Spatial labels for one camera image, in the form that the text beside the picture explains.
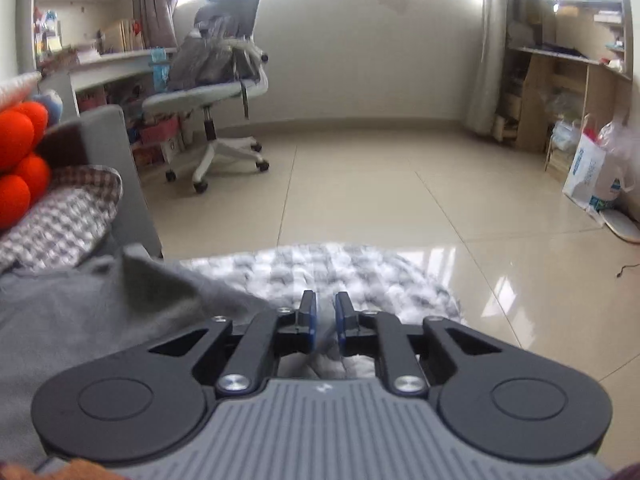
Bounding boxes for grey white office chair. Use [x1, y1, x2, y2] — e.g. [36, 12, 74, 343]
[141, 0, 271, 195]

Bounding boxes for grey checked quilted blanket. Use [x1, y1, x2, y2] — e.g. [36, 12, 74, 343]
[0, 164, 468, 381]

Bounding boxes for white blue paper bag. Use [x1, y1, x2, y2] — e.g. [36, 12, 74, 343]
[562, 115, 626, 211]

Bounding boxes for wooden shelf unit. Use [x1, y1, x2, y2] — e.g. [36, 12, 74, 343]
[492, 0, 636, 171]

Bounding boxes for grey pants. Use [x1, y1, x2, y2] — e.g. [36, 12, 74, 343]
[0, 244, 281, 466]

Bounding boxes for blue plush toy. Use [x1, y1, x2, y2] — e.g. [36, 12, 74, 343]
[36, 89, 64, 126]

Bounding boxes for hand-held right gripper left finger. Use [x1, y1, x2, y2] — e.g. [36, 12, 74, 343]
[147, 290, 319, 397]

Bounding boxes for grey curtain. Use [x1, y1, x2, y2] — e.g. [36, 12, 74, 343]
[131, 0, 188, 51]
[465, 0, 526, 136]

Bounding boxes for white desk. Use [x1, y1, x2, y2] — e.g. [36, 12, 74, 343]
[40, 46, 181, 111]

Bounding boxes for grey clothes on chair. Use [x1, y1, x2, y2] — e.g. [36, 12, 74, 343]
[170, 15, 261, 86]

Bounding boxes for light grey pillow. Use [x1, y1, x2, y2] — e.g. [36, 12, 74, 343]
[0, 71, 43, 111]

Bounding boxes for pink storage box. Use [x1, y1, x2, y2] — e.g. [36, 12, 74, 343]
[137, 115, 183, 166]

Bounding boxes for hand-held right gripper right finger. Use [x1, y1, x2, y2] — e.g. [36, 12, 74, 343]
[334, 290, 503, 397]

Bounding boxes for clear plastic bag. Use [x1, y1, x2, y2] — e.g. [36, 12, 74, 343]
[597, 112, 640, 211]

